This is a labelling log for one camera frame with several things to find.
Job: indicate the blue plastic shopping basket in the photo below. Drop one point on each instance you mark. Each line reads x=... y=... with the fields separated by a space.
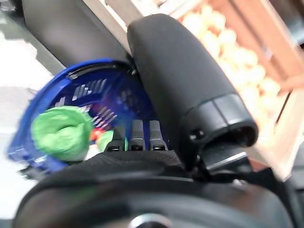
x=54 y=80

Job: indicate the long green napa cabbage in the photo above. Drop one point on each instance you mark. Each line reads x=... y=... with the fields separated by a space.
x=61 y=133

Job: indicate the white toy garlic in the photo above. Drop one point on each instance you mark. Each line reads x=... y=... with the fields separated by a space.
x=91 y=152

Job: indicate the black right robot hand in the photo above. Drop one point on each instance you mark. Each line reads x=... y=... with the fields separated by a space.
x=185 y=83

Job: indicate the wooden potato crate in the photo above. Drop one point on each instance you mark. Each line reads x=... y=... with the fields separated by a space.
x=261 y=23

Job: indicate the small round green cabbage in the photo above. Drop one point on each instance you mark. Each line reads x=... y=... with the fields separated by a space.
x=105 y=139

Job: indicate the small red toy vegetable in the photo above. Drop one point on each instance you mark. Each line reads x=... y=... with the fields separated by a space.
x=96 y=134

